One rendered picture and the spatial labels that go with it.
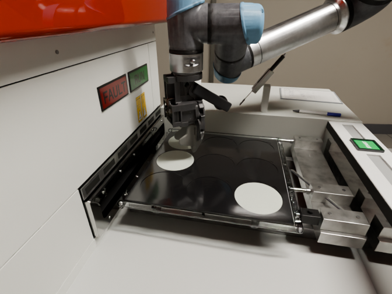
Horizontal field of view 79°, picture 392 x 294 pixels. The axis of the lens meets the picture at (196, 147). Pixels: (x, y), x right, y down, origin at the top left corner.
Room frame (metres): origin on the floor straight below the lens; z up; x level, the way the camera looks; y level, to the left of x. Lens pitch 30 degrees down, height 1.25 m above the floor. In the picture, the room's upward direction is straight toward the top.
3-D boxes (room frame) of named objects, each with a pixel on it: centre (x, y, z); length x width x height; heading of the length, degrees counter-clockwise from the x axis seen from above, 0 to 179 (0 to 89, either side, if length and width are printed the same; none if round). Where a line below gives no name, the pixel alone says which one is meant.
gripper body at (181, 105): (0.55, 0.03, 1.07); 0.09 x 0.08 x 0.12; 113
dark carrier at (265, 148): (0.52, -0.05, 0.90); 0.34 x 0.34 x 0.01; 79
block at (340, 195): (0.41, -0.30, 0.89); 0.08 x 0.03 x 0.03; 79
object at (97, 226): (0.54, 0.16, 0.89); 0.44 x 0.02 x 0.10; 169
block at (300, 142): (0.65, -0.35, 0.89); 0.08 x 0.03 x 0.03; 79
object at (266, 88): (0.74, -0.20, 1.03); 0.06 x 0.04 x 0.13; 79
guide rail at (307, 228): (0.39, -0.09, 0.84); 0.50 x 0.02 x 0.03; 79
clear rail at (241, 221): (0.34, -0.02, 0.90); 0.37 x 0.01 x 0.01; 79
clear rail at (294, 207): (0.48, -0.23, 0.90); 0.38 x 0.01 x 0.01; 169
